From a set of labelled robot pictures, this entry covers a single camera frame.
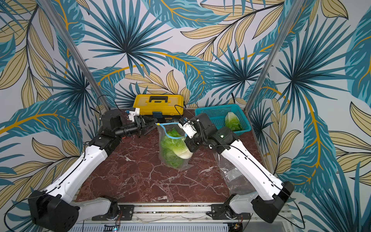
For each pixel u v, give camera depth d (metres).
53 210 0.38
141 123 0.62
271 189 0.39
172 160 0.77
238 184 0.83
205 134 0.49
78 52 0.86
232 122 1.01
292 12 0.70
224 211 0.66
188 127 0.60
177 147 0.69
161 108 1.00
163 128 0.70
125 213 0.73
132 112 0.68
